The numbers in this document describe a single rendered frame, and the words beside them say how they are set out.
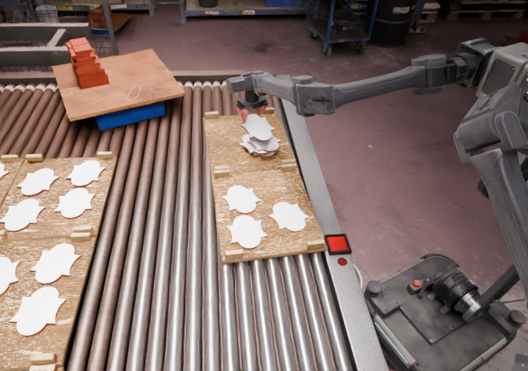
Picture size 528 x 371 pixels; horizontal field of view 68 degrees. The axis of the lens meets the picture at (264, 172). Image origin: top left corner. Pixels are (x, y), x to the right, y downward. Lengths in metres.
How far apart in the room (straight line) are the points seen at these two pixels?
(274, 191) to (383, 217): 1.45
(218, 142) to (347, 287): 0.82
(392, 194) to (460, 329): 1.17
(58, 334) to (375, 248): 1.91
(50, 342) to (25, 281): 0.23
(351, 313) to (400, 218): 1.69
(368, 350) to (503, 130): 0.70
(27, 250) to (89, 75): 0.86
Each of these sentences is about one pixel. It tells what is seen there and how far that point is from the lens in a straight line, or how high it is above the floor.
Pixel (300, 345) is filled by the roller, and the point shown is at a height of 0.92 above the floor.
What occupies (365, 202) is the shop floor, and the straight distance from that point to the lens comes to 2.90.
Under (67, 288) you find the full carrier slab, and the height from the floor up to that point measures 0.94.
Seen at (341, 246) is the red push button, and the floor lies 0.93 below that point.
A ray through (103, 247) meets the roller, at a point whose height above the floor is 0.92.
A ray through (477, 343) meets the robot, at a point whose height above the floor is 0.24.
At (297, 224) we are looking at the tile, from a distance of 1.38.
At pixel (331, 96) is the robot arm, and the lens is 1.07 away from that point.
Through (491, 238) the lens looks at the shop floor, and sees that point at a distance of 3.03.
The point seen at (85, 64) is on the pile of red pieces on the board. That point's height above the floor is 1.15.
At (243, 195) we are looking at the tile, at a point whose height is 0.94.
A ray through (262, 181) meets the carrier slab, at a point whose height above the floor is 0.94.
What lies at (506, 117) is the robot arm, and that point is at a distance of 0.80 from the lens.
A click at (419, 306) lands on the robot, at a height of 0.26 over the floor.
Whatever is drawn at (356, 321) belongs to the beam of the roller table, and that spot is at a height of 0.92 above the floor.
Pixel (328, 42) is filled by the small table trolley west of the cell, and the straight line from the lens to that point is 4.62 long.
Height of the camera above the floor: 1.98
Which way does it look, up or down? 42 degrees down
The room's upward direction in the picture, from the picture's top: 3 degrees clockwise
